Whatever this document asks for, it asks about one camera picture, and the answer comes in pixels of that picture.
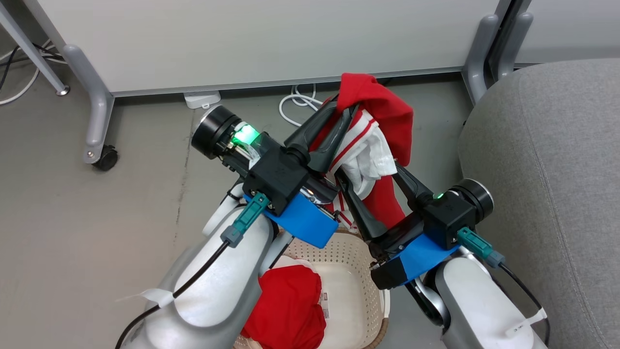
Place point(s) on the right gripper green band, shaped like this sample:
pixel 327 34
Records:
pixel 477 194

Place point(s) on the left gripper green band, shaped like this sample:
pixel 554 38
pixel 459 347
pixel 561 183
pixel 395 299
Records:
pixel 218 128

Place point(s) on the red and white garment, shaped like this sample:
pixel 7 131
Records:
pixel 382 106

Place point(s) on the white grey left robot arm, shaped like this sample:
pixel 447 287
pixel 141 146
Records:
pixel 213 291

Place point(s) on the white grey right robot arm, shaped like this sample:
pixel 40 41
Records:
pixel 477 300

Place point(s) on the cream perforated laundry basket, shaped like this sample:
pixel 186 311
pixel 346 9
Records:
pixel 353 300

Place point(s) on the large white partition panel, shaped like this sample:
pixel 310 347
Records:
pixel 266 39

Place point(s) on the white power adapter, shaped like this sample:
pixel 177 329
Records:
pixel 202 99

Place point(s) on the plain red garment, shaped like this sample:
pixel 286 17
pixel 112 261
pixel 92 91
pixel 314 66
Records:
pixel 290 310

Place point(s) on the grey fabric sofa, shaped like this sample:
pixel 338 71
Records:
pixel 547 194

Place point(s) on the grey partition leg with caster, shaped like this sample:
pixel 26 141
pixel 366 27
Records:
pixel 97 106

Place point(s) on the small white partition panel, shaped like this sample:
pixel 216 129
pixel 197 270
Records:
pixel 571 29

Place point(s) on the thin grey metal table leg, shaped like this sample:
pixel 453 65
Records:
pixel 34 53

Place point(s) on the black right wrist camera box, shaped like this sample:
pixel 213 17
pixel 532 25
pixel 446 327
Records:
pixel 448 220

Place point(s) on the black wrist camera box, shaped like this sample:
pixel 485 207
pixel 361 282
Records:
pixel 276 179
pixel 448 220

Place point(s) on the blue right camera mount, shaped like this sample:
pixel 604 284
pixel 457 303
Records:
pixel 426 254

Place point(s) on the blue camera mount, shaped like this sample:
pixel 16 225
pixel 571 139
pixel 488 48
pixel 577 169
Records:
pixel 305 220
pixel 426 254

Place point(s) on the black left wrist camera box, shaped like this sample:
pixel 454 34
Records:
pixel 276 179

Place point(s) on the blue left camera mount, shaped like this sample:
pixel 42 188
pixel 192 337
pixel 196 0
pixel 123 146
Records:
pixel 305 220

